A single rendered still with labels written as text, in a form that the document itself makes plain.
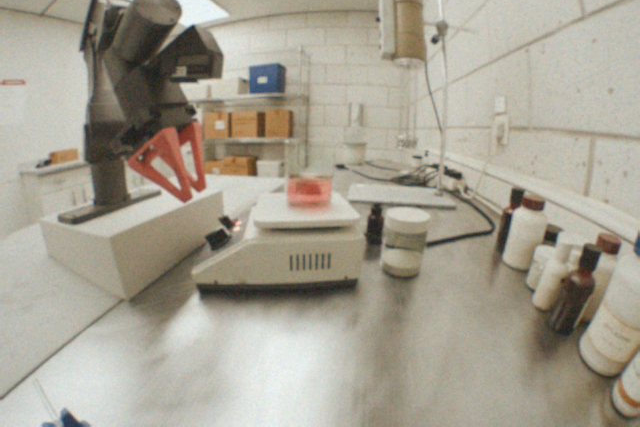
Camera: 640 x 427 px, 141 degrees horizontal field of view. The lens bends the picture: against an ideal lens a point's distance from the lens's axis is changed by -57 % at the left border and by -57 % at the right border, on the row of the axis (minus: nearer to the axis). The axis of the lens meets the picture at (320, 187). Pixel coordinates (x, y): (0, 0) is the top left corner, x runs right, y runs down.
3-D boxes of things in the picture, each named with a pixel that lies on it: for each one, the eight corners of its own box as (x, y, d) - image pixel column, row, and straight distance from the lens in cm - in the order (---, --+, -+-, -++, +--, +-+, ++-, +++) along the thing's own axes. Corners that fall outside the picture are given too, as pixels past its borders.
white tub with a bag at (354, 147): (368, 165, 138) (370, 125, 137) (342, 165, 136) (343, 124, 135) (364, 162, 152) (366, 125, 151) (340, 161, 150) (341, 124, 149)
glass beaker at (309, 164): (278, 214, 30) (278, 140, 29) (287, 199, 36) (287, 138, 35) (339, 216, 30) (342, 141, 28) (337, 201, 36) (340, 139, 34)
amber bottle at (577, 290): (551, 334, 33) (587, 252, 29) (544, 313, 36) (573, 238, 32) (578, 335, 35) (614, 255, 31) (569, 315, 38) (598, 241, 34)
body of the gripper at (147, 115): (201, 115, 34) (176, 69, 36) (151, 123, 25) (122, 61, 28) (167, 142, 37) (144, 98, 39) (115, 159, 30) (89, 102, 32)
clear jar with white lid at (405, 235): (410, 283, 34) (421, 225, 31) (371, 268, 36) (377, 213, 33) (427, 265, 39) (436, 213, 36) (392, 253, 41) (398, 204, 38)
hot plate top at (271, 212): (252, 229, 28) (251, 221, 27) (259, 198, 39) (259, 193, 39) (363, 225, 29) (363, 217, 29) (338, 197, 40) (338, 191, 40)
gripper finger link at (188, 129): (230, 172, 32) (193, 107, 33) (204, 191, 26) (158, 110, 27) (192, 196, 36) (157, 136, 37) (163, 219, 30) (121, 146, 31)
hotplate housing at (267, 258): (193, 292, 32) (181, 230, 29) (215, 245, 43) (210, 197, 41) (378, 284, 33) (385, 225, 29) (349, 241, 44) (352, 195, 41)
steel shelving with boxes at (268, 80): (183, 224, 324) (178, 60, 317) (201, 214, 355) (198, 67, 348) (298, 239, 262) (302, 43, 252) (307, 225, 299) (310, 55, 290)
